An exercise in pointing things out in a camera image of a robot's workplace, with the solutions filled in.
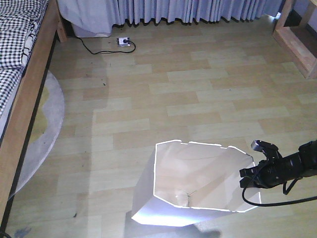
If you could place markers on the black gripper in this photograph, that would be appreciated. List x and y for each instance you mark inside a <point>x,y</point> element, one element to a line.
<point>273,171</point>

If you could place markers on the white trash bin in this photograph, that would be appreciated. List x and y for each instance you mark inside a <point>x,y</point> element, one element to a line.
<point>186,183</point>

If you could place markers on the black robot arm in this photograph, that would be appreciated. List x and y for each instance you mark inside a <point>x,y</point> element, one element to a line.
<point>309,159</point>

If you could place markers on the wooden desk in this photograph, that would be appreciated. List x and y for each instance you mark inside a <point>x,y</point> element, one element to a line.
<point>293,39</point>

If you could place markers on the white floor power socket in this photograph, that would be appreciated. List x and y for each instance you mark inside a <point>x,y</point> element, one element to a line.
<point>123,41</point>

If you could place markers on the grey round rug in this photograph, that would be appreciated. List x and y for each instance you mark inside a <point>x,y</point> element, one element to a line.
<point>46,128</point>

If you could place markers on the light blue curtain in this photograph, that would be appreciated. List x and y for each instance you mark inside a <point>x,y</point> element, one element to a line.
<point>96,18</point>

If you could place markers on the black white checkered bedding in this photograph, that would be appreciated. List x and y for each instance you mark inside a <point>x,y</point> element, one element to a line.
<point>19,25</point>

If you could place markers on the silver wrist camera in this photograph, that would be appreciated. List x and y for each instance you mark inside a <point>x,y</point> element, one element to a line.
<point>265,147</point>

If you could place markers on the wooden bed frame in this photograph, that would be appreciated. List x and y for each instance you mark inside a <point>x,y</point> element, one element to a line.
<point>25,100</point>

